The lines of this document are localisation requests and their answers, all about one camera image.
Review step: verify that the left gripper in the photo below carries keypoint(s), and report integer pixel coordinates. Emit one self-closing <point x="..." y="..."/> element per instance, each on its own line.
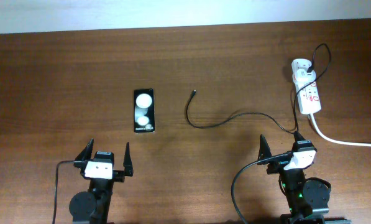
<point x="119" y="174"/>

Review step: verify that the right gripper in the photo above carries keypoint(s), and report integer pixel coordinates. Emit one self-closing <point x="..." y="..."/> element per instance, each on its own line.
<point x="278" y="163"/>

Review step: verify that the black smartphone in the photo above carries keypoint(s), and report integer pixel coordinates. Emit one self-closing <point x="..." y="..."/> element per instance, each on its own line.
<point x="144" y="111"/>

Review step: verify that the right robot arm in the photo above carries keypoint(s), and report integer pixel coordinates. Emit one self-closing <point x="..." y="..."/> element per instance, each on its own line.
<point x="307" y="198"/>

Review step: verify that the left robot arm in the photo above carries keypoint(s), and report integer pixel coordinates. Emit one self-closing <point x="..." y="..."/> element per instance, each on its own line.
<point x="92" y="205"/>

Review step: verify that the white charger plug adapter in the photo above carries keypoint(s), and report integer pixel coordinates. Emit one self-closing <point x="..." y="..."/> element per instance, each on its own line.
<point x="302" y="76"/>

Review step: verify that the white power strip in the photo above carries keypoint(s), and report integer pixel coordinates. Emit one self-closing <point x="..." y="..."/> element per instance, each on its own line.
<point x="308" y="98"/>

